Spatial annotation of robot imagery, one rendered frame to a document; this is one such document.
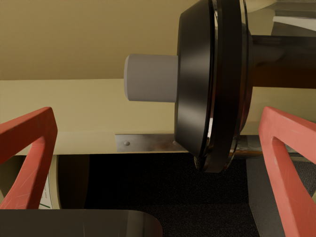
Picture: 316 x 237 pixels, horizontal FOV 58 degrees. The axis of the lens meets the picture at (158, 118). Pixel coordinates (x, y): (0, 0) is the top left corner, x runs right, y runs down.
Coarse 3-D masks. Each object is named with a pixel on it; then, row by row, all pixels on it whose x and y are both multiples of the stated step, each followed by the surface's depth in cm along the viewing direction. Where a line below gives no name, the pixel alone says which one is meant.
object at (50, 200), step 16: (64, 160) 50; (80, 160) 51; (48, 176) 35; (64, 176) 49; (80, 176) 51; (48, 192) 35; (64, 192) 48; (80, 192) 49; (48, 208) 37; (64, 208) 45; (80, 208) 46
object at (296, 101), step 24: (216, 0) 13; (240, 0) 13; (264, 0) 14; (288, 0) 14; (312, 0) 14; (216, 24) 12; (264, 24) 13; (288, 24) 13; (312, 24) 13; (216, 48) 12; (264, 48) 12; (288, 48) 12; (312, 48) 12; (216, 72) 12; (264, 72) 12; (288, 72) 12; (312, 72) 12; (216, 96) 12; (240, 96) 12; (264, 96) 13; (288, 96) 13; (312, 96) 12; (216, 120) 12; (240, 120) 12; (312, 120) 13; (240, 144) 14
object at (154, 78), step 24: (192, 24) 14; (192, 48) 13; (144, 72) 16; (168, 72) 16; (192, 72) 13; (144, 96) 16; (168, 96) 16; (192, 96) 13; (192, 120) 14; (192, 144) 15
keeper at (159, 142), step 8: (120, 136) 28; (128, 136) 28; (136, 136) 28; (144, 136) 28; (152, 136) 28; (160, 136) 28; (168, 136) 28; (120, 144) 28; (128, 144) 28; (136, 144) 28; (144, 144) 28; (152, 144) 28; (160, 144) 28; (168, 144) 28; (176, 144) 28
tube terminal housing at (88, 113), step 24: (0, 96) 33; (24, 96) 33; (48, 96) 33; (72, 96) 33; (96, 96) 33; (120, 96) 33; (0, 120) 29; (72, 120) 29; (96, 120) 29; (120, 120) 29; (144, 120) 29; (168, 120) 29; (72, 144) 28; (96, 144) 28; (0, 168) 32; (0, 192) 32
